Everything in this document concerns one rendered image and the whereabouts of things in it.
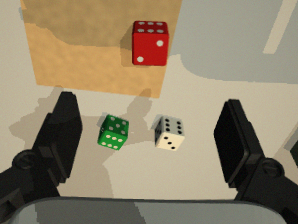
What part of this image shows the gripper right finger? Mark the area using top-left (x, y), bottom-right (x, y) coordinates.
top-left (214, 99), bottom-right (298, 224)

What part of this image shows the green die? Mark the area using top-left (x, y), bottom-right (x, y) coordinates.
top-left (97, 115), bottom-right (129, 150)

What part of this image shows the cream die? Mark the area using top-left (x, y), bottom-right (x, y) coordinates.
top-left (154, 117), bottom-right (185, 151)

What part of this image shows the tan flat mat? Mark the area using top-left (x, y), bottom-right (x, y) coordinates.
top-left (20, 0), bottom-right (182, 98)

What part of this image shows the red die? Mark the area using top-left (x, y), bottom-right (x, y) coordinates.
top-left (132, 21), bottom-right (169, 66)

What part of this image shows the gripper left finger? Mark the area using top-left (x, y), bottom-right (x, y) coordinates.
top-left (0, 91), bottom-right (83, 224)

